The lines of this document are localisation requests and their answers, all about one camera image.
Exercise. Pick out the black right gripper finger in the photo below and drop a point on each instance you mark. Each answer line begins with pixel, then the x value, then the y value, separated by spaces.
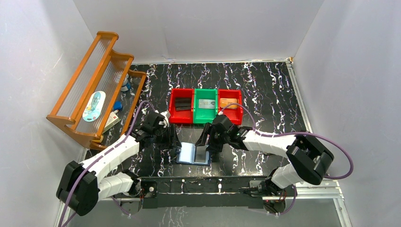
pixel 204 137
pixel 214 143

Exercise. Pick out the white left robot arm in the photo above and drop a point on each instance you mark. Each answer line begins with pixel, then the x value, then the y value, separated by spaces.
pixel 100 175

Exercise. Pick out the orange wooden rack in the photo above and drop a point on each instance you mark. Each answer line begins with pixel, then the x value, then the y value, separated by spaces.
pixel 101 69

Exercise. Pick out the white blue bottle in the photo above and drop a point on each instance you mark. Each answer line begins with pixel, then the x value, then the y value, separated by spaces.
pixel 126 84

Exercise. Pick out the blue leather card holder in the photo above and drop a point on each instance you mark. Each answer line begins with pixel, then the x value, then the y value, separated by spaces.
pixel 189 154

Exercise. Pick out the orange card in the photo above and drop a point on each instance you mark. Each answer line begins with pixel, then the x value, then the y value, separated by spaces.
pixel 224 102

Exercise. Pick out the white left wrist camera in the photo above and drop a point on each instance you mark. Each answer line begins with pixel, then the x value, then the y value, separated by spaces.
pixel 166 116

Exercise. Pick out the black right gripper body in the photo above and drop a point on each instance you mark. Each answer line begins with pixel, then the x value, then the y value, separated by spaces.
pixel 226 138

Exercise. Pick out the blue capped tube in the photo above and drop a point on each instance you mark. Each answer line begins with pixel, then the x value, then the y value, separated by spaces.
pixel 117 107

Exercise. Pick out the grey silver card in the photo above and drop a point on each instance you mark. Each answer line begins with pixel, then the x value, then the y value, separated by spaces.
pixel 207 103

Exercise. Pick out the white red box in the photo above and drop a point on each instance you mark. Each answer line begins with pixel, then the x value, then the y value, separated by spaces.
pixel 112 120

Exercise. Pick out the left red plastic bin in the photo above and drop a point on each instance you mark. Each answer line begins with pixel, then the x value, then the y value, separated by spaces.
pixel 181 117

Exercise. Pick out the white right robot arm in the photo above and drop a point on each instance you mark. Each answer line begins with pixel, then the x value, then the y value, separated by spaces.
pixel 308 158

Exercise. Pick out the small white pink object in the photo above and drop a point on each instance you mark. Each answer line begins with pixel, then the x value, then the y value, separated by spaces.
pixel 268 153

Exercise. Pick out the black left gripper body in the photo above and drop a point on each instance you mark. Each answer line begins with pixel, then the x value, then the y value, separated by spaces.
pixel 170 135

